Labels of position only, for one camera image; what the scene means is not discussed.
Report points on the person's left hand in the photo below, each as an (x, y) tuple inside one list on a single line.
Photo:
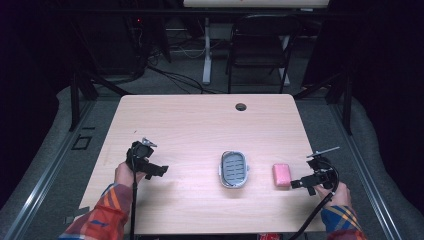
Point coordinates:
[(126, 175)]

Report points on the red packet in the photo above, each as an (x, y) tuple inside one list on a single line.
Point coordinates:
[(270, 237)]

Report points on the pink soap bar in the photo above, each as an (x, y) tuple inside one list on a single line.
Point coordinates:
[(282, 174)]

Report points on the grey tape strip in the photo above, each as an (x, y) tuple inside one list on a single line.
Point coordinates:
[(77, 214)]

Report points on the aluminium floor rail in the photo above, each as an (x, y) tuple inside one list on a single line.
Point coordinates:
[(366, 173), (40, 186)]

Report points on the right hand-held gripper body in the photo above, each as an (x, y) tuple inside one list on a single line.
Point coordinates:
[(322, 168)]

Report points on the black folding chair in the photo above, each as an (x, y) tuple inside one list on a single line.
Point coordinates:
[(258, 50)]

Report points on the grey soap dish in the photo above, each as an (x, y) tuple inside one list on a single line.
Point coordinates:
[(234, 169)]

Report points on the white desk leg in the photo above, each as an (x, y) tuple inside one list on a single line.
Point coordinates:
[(207, 60)]

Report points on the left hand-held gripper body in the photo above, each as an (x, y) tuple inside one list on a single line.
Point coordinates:
[(141, 154)]

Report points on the person's right hand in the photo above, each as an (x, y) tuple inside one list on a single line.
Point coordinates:
[(337, 196)]

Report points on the black metal stand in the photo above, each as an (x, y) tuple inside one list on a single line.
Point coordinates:
[(75, 100), (346, 106)]

